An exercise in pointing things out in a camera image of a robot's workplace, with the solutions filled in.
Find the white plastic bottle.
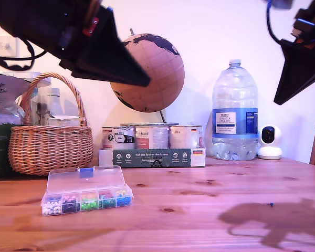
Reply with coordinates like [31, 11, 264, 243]
[47, 88, 62, 118]

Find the clear plastic jar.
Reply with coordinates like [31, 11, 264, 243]
[15, 71, 53, 125]

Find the cork globe on metal stand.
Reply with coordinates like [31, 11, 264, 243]
[110, 27, 185, 127]

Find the large clear water bottle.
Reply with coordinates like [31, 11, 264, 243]
[212, 59, 259, 161]

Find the white carton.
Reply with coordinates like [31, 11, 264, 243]
[47, 115, 81, 127]

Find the tin can with red label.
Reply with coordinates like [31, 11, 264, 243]
[135, 125, 170, 150]

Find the green and silver food bag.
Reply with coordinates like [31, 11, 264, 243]
[0, 72, 26, 181]

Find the green cardboard can tray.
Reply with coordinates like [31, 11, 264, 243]
[98, 148, 207, 169]

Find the tin can with flag label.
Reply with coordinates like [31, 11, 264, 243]
[169, 125, 203, 149]

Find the clear plastic pin organizer box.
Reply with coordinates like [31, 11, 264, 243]
[41, 165, 134, 217]

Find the blue camera cable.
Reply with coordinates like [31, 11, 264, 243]
[266, 2, 284, 44]

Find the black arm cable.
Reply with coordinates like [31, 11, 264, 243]
[0, 39, 47, 71]

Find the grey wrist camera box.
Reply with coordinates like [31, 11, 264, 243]
[267, 0, 295, 8]

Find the small white round camera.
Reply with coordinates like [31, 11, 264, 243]
[257, 124, 283, 160]

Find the white wall switch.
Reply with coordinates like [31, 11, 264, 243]
[0, 36, 20, 57]

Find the wicker basket with handle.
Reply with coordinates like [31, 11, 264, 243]
[8, 72, 95, 176]

